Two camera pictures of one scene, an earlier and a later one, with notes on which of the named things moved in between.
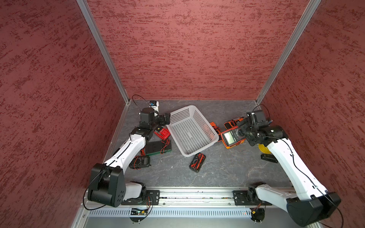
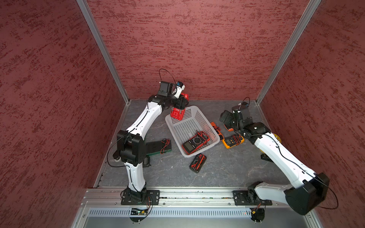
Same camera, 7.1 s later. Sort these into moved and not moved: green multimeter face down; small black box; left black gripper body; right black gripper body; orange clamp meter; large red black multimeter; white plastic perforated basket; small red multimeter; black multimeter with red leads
Moved: left black gripper body; small red multimeter; right black gripper body; large red black multimeter
Not moved: black multimeter with red leads; white plastic perforated basket; orange clamp meter; small black box; green multimeter face down
